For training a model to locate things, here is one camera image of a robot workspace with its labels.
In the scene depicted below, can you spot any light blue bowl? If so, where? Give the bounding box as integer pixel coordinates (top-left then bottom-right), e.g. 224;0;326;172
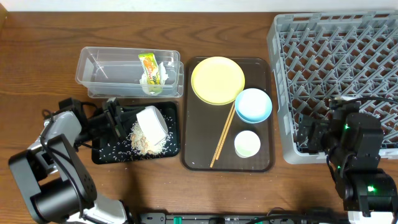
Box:
235;88;272;124

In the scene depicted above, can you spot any grey dishwasher rack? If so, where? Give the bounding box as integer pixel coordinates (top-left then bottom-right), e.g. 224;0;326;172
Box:
267;11;397;164

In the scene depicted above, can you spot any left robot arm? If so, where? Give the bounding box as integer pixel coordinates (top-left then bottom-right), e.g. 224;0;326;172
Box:
8;98;142;223

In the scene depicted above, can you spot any yellow plate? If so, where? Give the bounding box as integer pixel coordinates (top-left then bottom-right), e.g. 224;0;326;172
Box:
191;57;246;105

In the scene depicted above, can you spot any white napkin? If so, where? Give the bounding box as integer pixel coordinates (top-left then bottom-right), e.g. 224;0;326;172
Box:
139;62;169;96

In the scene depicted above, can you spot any wooden chopstick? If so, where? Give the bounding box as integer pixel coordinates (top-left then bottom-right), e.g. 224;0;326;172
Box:
216;105;236;160
210;102;235;168

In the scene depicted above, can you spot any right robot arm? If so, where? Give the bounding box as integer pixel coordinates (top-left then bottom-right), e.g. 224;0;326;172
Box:
297;101;397;223

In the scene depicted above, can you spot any black waste tray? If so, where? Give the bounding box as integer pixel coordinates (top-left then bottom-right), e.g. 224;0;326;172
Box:
91;101;180;164

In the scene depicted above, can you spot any yellow green snack wrapper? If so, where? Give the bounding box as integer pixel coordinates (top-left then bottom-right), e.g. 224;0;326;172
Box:
139;53;162;96

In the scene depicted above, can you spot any brown plastic tray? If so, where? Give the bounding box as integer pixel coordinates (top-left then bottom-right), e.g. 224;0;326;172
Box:
182;57;275;172

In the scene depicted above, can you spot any white green cup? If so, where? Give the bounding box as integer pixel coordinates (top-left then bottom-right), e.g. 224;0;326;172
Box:
234;131;261;158

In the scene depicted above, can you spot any spilled rice pile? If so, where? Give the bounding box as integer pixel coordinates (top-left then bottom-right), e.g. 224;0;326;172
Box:
129;126;170;156

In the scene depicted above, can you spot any white rice bowl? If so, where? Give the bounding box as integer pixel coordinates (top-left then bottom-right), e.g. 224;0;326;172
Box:
136;106;168;145

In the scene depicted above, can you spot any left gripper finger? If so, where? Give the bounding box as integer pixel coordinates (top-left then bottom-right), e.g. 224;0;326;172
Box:
116;106;146;122
121;123;140;139

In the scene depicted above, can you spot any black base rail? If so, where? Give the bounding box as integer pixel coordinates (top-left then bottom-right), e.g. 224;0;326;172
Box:
138;213;349;224

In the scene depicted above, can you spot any clear plastic bin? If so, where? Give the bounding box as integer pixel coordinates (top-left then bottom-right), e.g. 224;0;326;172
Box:
75;47;184;98

